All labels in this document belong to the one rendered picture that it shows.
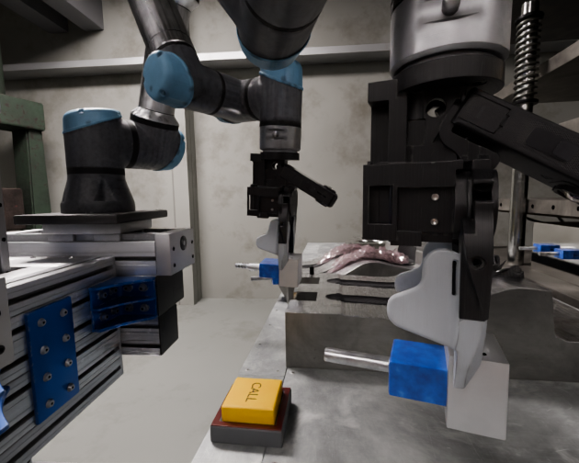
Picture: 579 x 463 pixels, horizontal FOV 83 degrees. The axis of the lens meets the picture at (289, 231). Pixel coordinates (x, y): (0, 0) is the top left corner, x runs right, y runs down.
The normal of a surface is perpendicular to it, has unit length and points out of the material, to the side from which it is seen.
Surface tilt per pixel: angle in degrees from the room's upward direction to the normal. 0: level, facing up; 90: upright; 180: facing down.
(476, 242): 75
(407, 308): 80
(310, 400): 0
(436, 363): 0
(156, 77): 90
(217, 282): 90
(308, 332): 90
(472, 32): 90
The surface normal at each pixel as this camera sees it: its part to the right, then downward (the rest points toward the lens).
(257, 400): -0.02, -0.99
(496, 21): 0.33, 0.10
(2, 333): 1.00, -0.01
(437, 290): -0.37, -0.07
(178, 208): -0.08, 0.11
